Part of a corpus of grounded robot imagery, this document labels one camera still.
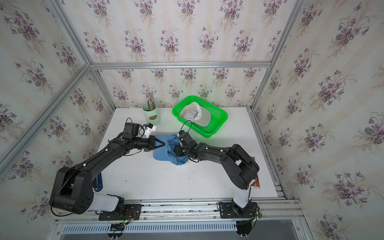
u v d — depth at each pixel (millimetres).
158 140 788
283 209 750
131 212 726
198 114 1112
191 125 1053
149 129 786
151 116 1023
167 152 818
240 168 473
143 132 737
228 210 735
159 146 794
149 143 732
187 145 712
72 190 415
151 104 1012
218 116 1101
